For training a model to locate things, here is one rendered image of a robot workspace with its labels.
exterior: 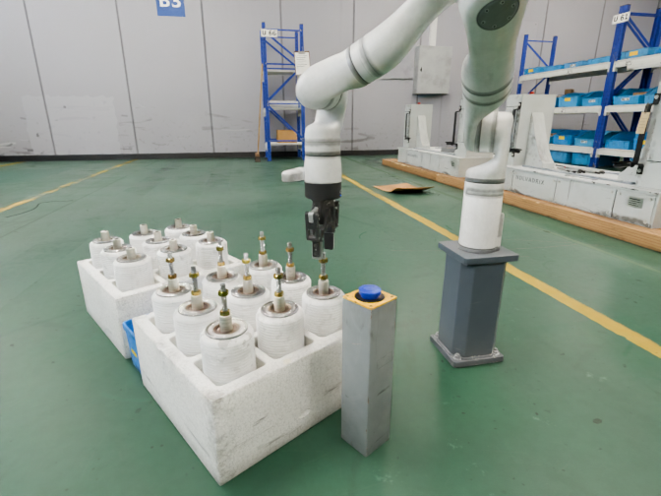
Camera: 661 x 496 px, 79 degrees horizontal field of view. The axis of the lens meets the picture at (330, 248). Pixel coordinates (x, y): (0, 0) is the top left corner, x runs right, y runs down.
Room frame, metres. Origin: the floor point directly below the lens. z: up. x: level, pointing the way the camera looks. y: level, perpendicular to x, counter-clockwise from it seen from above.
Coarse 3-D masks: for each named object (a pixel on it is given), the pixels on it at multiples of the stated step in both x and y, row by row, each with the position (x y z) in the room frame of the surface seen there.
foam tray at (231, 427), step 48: (144, 336) 0.76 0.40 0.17; (336, 336) 0.74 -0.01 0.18; (144, 384) 0.81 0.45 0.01; (192, 384) 0.59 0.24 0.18; (240, 384) 0.58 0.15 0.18; (288, 384) 0.64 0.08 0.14; (336, 384) 0.73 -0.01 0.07; (192, 432) 0.61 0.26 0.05; (240, 432) 0.57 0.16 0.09; (288, 432) 0.64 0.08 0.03
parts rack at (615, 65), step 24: (624, 24) 5.46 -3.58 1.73; (552, 48) 7.41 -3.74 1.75; (552, 72) 6.53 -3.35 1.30; (576, 72) 6.06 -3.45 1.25; (600, 72) 6.37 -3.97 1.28; (624, 72) 5.98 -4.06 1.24; (648, 72) 5.62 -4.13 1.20; (600, 120) 5.52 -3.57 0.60; (552, 144) 6.35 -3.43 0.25; (600, 144) 5.46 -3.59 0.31
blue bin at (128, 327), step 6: (126, 324) 0.91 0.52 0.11; (132, 324) 0.93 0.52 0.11; (126, 330) 0.88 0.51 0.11; (132, 330) 0.92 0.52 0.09; (132, 336) 0.85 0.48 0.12; (132, 342) 0.87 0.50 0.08; (132, 348) 0.89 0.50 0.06; (132, 354) 0.90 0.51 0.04; (138, 360) 0.86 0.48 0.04; (138, 366) 0.87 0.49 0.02
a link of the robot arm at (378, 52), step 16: (416, 0) 0.69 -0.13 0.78; (432, 0) 0.68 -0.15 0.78; (448, 0) 0.69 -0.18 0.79; (400, 16) 0.69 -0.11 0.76; (416, 16) 0.69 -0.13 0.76; (432, 16) 0.70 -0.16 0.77; (368, 32) 0.73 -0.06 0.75; (384, 32) 0.70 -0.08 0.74; (400, 32) 0.69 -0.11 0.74; (416, 32) 0.70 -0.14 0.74; (352, 48) 0.73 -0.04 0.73; (368, 48) 0.71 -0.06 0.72; (384, 48) 0.70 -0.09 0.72; (400, 48) 0.70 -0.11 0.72; (368, 64) 0.72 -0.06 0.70; (384, 64) 0.71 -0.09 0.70; (368, 80) 0.74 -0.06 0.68
